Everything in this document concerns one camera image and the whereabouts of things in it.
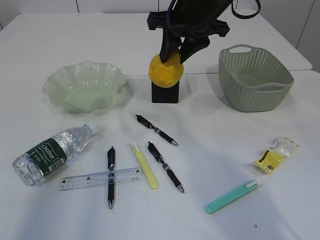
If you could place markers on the green glass wavy plate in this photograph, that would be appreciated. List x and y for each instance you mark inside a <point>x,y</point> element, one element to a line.
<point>84,87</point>

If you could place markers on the black pen upper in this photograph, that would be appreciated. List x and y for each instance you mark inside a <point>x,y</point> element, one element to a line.
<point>158,131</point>

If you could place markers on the black pen on ruler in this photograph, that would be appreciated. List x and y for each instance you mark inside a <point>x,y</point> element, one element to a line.
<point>111,156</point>

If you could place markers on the yellow pear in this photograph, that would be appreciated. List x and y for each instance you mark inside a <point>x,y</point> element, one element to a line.
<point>166,75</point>

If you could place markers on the black square pen holder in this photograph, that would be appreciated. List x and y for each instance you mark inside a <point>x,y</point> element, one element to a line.
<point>168,95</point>

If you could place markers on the teal utility knife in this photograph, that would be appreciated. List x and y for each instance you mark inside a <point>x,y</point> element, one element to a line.
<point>233,196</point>

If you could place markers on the black pen middle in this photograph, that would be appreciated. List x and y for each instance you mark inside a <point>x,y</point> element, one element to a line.
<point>159,158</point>

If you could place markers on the green plastic woven basket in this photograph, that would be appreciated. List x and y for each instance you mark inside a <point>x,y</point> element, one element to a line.
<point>252,78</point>

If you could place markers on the crumpled yellow white wrapper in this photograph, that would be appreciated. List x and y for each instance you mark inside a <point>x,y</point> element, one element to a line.
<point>271,158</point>

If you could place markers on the transparent plastic ruler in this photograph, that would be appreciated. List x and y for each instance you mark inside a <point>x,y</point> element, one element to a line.
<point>127,175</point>

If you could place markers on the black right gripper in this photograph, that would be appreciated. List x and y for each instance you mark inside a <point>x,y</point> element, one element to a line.
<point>193,19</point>

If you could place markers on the clear plastic water bottle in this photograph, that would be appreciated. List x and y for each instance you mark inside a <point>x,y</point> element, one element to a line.
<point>46,157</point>

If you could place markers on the yellow utility knife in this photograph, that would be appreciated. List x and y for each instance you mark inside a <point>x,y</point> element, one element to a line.
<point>144,165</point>

